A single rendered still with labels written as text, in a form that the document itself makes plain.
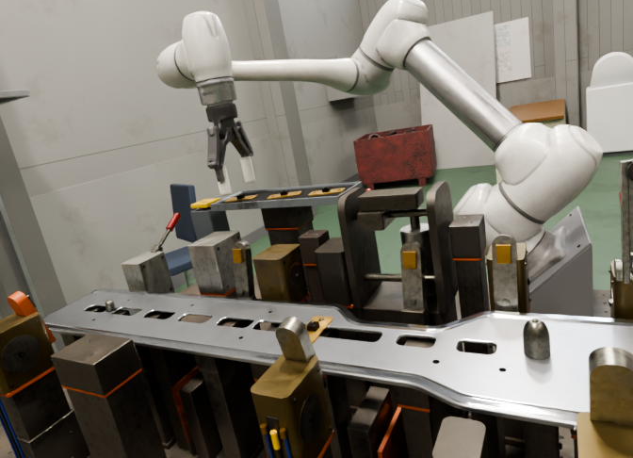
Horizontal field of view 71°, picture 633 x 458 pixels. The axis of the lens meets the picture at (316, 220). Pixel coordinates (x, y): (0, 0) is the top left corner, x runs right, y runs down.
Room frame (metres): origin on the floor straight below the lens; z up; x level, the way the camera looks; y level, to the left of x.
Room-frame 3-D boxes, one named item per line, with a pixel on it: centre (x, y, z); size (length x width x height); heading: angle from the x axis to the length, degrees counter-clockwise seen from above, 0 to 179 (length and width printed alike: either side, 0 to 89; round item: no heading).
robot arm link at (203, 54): (1.16, 0.19, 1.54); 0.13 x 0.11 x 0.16; 40
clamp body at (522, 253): (0.71, -0.32, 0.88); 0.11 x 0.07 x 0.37; 150
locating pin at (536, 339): (0.51, -0.26, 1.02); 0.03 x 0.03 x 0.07
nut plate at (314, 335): (0.68, 0.04, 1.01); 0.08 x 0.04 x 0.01; 150
